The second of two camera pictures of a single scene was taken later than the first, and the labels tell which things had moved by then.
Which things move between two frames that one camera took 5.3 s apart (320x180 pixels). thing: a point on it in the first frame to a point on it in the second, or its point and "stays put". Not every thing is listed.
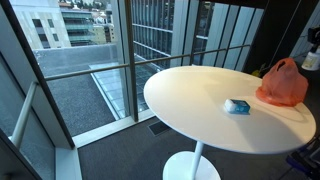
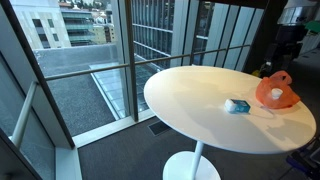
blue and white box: [237, 106] stays put
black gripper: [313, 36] to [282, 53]
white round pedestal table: [221, 108] stays put
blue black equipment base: [307, 159] stays put
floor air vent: [158, 128] stays put
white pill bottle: [311, 61] to [276, 93]
